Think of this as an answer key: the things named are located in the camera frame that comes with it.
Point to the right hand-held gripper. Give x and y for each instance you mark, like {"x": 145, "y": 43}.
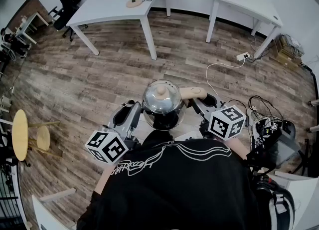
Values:
{"x": 226, "y": 124}

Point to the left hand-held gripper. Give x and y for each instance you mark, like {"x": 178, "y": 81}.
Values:
{"x": 109, "y": 146}

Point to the round wooden disc with cable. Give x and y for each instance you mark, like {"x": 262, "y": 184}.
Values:
{"x": 133, "y": 4}

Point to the person's right forearm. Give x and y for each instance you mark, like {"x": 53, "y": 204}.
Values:
{"x": 236, "y": 146}

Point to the person's left forearm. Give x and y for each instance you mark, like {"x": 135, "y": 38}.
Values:
{"x": 104, "y": 181}

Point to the white power strip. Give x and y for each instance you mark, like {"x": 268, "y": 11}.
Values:
{"x": 243, "y": 56}

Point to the person in black shirt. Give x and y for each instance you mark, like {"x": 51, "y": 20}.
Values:
{"x": 174, "y": 186}

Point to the grey equipment case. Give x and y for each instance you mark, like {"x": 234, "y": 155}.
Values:
{"x": 289, "y": 146}

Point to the cardboard box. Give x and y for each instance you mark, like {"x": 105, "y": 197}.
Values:
{"x": 284, "y": 52}

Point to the metal table leg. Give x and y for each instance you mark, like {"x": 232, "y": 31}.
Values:
{"x": 313, "y": 130}
{"x": 313, "y": 103}

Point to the yellow round wooden side table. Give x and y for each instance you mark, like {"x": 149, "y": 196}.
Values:
{"x": 20, "y": 134}

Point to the large white table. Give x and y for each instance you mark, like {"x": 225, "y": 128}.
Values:
{"x": 112, "y": 9}

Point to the white table with wooden leg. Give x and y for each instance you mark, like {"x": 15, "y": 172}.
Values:
{"x": 42, "y": 214}

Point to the white cabinet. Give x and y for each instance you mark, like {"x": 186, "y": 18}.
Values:
{"x": 304, "y": 194}

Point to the black chairs and clutter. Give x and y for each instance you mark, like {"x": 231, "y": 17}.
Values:
{"x": 15, "y": 45}

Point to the small white side desk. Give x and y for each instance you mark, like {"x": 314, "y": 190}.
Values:
{"x": 30, "y": 23}

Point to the black metal rack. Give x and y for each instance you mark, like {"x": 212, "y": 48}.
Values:
{"x": 7, "y": 194}

